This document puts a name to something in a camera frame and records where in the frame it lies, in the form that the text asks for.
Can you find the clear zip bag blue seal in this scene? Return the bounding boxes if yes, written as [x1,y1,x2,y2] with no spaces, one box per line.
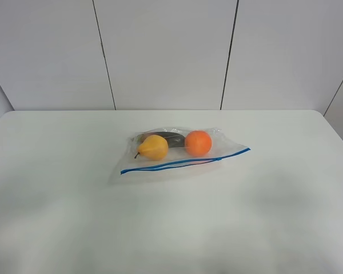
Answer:
[108,127,250,186]

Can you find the dark purple eggplant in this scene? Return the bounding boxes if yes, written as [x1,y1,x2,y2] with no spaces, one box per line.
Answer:
[137,131,185,148]

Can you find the yellow pear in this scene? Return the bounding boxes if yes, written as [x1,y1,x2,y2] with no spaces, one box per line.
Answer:
[134,135,169,160]

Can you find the orange fruit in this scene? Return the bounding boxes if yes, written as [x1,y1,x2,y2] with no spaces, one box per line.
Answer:
[185,131,212,157]

